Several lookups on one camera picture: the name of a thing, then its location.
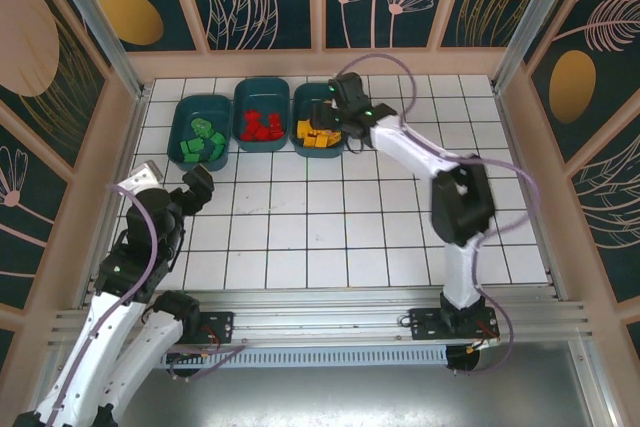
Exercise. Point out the long yellow toy brick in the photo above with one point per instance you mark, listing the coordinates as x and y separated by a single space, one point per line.
325 140

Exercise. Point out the teal plastic bin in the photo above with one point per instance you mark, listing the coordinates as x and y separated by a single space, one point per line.
262 97
200 107
302 103

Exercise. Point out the red toy brick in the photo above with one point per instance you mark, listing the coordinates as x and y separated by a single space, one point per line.
249 133
275 122
276 133
262 133
252 117

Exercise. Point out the green round gear brick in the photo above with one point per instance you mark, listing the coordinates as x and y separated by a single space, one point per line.
201 127

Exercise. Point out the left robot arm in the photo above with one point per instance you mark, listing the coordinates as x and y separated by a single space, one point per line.
100 347

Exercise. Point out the grey metal shelf plate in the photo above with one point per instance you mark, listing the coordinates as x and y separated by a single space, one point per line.
325 397

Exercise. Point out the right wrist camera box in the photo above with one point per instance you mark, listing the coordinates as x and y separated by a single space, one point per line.
347 89

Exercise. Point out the aluminium side rail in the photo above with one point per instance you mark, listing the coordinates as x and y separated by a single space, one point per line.
131 127
511 127

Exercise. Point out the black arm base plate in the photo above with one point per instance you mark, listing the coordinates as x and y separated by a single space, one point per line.
425 322
220 324

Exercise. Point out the aluminium front rail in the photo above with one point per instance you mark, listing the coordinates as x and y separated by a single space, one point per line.
325 307

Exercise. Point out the aluminium frame post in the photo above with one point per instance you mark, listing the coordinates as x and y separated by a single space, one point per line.
89 7
536 7

